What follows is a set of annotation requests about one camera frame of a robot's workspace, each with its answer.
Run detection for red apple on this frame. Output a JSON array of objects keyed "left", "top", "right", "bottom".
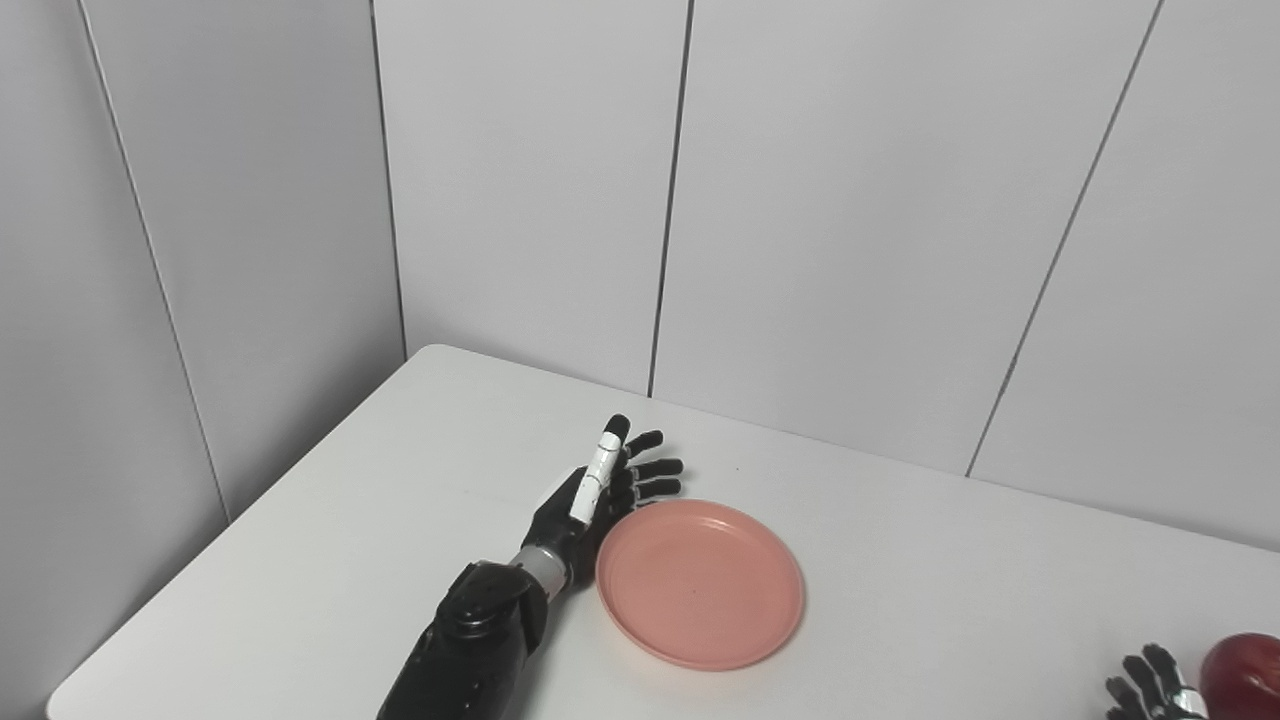
[{"left": 1199, "top": 632, "right": 1280, "bottom": 720}]

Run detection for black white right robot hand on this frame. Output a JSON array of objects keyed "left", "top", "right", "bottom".
[{"left": 1105, "top": 644, "right": 1211, "bottom": 720}]

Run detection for pink round plate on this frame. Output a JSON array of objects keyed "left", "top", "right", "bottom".
[{"left": 596, "top": 499, "right": 807, "bottom": 672}]

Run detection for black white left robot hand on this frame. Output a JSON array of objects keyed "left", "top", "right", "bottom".
[{"left": 520, "top": 414, "right": 685, "bottom": 583}]

